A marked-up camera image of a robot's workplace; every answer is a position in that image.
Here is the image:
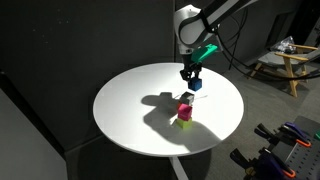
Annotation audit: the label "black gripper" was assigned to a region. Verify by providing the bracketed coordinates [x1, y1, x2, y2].
[179, 60, 204, 83]

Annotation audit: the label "blue block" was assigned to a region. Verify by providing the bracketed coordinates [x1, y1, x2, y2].
[187, 77, 203, 93]

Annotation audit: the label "round white table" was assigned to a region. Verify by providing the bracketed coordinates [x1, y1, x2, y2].
[92, 62, 245, 158]

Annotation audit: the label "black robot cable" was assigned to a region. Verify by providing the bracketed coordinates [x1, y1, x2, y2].
[215, 6, 320, 82]

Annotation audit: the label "purple clamp orange tips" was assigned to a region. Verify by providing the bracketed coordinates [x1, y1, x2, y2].
[279, 121, 313, 148]
[257, 147, 298, 180]

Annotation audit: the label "wooden chair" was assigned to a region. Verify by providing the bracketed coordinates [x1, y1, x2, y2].
[247, 43, 320, 99]

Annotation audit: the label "yellow-green block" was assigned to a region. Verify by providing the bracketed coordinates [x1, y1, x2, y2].
[175, 117, 194, 131]

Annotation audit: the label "white table base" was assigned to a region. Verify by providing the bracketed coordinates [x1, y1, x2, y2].
[168, 155, 190, 180]

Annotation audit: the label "clear plastic bag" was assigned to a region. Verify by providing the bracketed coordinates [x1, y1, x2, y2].
[270, 35, 298, 55]

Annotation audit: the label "pink block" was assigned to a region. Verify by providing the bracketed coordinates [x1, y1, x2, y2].
[177, 104, 194, 122]

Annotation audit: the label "gray block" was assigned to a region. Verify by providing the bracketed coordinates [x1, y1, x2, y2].
[179, 91, 196, 107]

